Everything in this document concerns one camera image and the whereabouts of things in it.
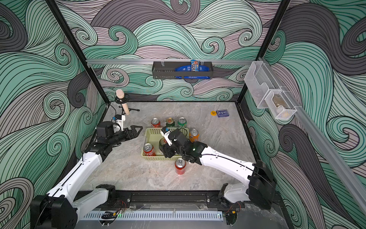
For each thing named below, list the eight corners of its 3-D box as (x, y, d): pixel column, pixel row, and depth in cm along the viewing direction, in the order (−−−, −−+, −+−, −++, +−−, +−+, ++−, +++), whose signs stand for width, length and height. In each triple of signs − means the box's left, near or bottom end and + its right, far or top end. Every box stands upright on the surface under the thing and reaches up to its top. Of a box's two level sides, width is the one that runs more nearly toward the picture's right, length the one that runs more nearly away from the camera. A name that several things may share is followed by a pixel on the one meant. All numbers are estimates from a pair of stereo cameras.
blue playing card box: (218, 117, 113) (218, 115, 111) (216, 112, 116) (216, 110, 114) (228, 116, 114) (229, 114, 112) (225, 111, 117) (226, 109, 115)
